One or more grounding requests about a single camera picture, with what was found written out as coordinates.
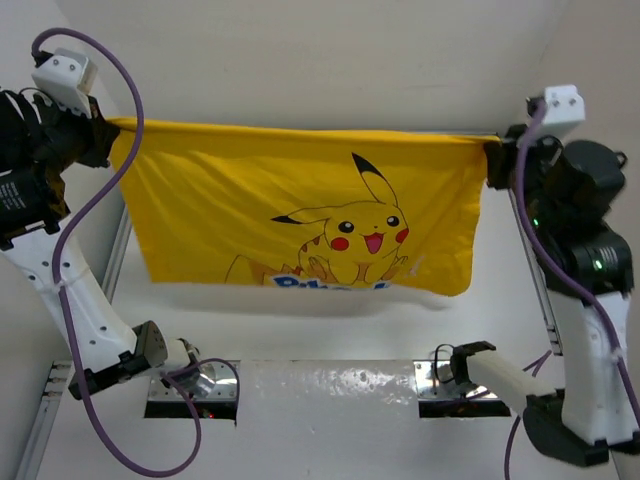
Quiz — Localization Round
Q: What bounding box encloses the yellow pillowcase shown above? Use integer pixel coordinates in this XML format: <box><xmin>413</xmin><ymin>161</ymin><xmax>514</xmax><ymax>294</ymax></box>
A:
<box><xmin>110</xmin><ymin>118</ymin><xmax>501</xmax><ymax>296</ymax></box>

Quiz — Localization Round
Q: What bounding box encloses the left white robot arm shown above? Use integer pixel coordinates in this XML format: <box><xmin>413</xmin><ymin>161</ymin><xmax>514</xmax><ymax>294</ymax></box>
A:
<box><xmin>1</xmin><ymin>90</ymin><xmax>203</xmax><ymax>400</ymax></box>

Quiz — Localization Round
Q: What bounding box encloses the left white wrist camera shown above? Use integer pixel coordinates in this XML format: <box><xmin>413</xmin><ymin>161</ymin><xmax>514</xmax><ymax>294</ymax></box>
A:
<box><xmin>31</xmin><ymin>48</ymin><xmax>97</xmax><ymax>118</ymax></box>

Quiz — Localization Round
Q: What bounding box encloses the aluminium table frame rail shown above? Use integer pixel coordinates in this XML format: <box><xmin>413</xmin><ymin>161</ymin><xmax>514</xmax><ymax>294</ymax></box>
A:
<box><xmin>509</xmin><ymin>190</ymin><xmax>563</xmax><ymax>357</ymax></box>

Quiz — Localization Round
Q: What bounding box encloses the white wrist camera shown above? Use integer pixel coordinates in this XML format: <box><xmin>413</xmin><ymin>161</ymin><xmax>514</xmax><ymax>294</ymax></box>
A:
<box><xmin>526</xmin><ymin>84</ymin><xmax>586</xmax><ymax>141</ymax></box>
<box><xmin>31</xmin><ymin>48</ymin><xmax>97</xmax><ymax>118</ymax></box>

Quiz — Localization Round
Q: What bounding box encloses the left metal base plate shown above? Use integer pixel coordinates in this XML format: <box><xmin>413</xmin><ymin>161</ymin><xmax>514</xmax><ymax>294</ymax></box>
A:
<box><xmin>147</xmin><ymin>361</ymin><xmax>238</xmax><ymax>404</ymax></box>

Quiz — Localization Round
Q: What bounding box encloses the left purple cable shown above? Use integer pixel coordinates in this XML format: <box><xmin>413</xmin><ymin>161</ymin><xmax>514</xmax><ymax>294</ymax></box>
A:
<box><xmin>30</xmin><ymin>27</ymin><xmax>241</xmax><ymax>476</ymax></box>

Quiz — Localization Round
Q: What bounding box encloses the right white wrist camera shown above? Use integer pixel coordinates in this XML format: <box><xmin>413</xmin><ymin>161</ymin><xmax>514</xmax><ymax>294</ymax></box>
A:
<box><xmin>526</xmin><ymin>84</ymin><xmax>586</xmax><ymax>141</ymax></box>

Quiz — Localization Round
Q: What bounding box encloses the metal base plate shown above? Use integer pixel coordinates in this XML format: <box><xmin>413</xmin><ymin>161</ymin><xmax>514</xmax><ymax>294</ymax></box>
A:
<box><xmin>414</xmin><ymin>359</ymin><xmax>499</xmax><ymax>402</ymax></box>
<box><xmin>147</xmin><ymin>361</ymin><xmax>238</xmax><ymax>404</ymax></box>

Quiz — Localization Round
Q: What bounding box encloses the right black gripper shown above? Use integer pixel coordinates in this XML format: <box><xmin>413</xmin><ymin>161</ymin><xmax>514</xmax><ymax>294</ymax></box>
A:
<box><xmin>487</xmin><ymin>120</ymin><xmax>565</xmax><ymax>233</ymax></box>

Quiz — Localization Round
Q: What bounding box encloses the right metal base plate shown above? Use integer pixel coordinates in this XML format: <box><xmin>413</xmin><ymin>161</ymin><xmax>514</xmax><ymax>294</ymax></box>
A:
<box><xmin>414</xmin><ymin>359</ymin><xmax>499</xmax><ymax>402</ymax></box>

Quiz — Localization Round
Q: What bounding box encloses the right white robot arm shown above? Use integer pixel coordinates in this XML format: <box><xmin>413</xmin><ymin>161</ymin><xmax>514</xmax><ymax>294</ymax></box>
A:
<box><xmin>434</xmin><ymin>124</ymin><xmax>639</xmax><ymax>467</ymax></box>

